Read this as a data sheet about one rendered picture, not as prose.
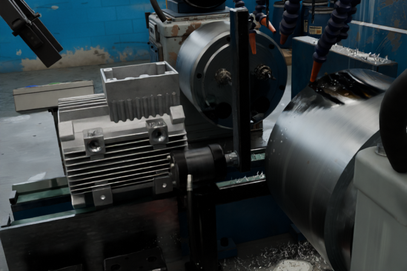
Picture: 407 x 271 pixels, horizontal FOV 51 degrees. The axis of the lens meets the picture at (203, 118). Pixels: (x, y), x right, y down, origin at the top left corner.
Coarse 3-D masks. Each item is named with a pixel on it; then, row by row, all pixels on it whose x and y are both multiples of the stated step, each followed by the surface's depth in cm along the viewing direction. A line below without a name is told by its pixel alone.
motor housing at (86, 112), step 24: (96, 96) 72; (72, 120) 68; (96, 120) 69; (120, 120) 70; (144, 120) 70; (168, 120) 71; (72, 144) 67; (96, 144) 66; (120, 144) 67; (144, 144) 68; (168, 144) 70; (72, 168) 66; (96, 168) 67; (120, 168) 69; (144, 168) 69; (168, 168) 70; (72, 192) 68; (120, 192) 74; (144, 192) 75
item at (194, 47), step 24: (216, 24) 108; (192, 48) 103; (216, 48) 97; (264, 48) 100; (192, 72) 98; (216, 72) 98; (264, 72) 98; (192, 96) 100; (216, 96) 101; (264, 96) 104; (216, 120) 103
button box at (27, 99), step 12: (60, 84) 94; (72, 84) 94; (84, 84) 95; (24, 96) 92; (36, 96) 92; (48, 96) 93; (60, 96) 94; (72, 96) 94; (24, 108) 92; (36, 108) 92; (48, 108) 94
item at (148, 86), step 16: (144, 64) 77; (160, 64) 77; (112, 80) 67; (128, 80) 68; (144, 80) 69; (160, 80) 69; (176, 80) 70; (112, 96) 68; (128, 96) 69; (144, 96) 69; (160, 96) 70; (176, 96) 71; (112, 112) 69; (128, 112) 69; (144, 112) 70; (160, 112) 71
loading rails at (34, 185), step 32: (256, 160) 89; (32, 192) 81; (64, 192) 80; (224, 192) 77; (256, 192) 79; (32, 224) 68; (64, 224) 70; (96, 224) 71; (128, 224) 73; (160, 224) 75; (224, 224) 79; (256, 224) 81; (288, 224) 84; (32, 256) 70; (64, 256) 72; (96, 256) 73; (224, 256) 78
